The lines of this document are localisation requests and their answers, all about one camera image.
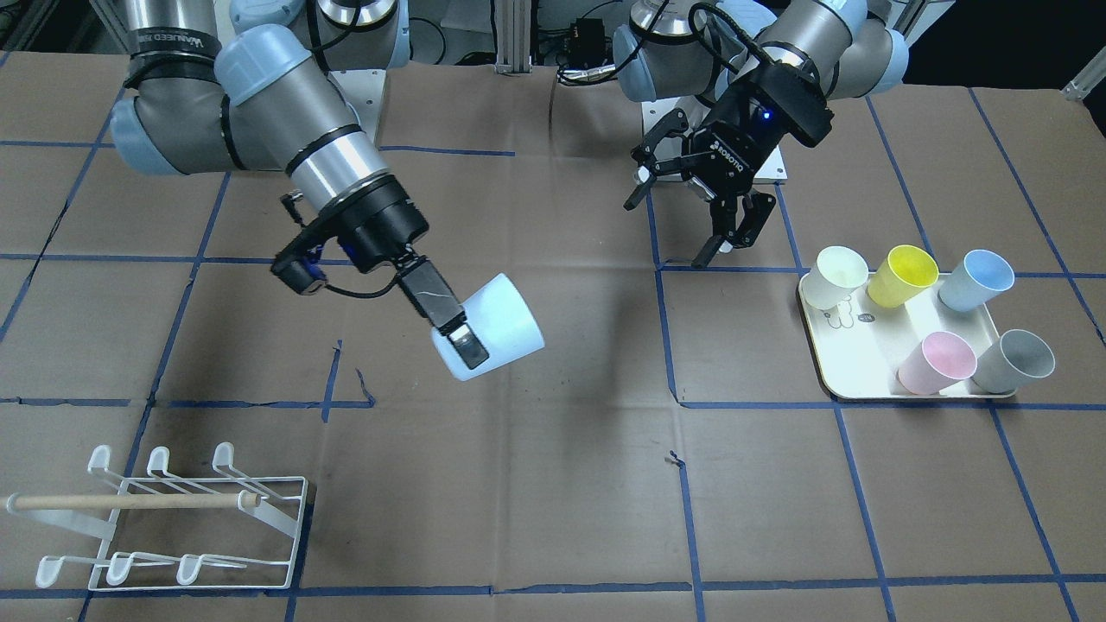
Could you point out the aluminium frame post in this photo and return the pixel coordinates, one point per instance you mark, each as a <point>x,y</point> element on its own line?
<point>513,33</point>

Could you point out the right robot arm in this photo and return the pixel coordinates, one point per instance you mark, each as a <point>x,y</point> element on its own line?
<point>262,103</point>

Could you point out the white wire cup rack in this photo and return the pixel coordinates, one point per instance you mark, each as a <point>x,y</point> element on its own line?
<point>158,531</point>

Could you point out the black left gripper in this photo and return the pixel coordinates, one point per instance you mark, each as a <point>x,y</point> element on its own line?
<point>724,149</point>

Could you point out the grey plastic cup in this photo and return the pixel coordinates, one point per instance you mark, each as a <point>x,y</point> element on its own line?
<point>1016,359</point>

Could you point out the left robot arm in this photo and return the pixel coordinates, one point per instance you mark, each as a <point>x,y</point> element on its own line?
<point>698,48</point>

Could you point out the cream serving tray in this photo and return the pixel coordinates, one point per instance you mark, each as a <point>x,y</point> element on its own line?
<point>858,346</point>

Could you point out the pink plastic cup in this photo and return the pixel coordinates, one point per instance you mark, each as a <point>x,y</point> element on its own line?
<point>942,359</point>

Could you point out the cream plastic cup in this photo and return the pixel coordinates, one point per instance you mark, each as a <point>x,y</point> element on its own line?
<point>835,275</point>

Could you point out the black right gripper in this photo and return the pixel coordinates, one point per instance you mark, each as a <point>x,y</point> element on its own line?
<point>383,221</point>

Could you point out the light blue plastic cup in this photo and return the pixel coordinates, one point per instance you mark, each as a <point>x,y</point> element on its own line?
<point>504,324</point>

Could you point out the yellow plastic cup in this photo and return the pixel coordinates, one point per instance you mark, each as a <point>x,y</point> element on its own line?
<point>906,272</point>

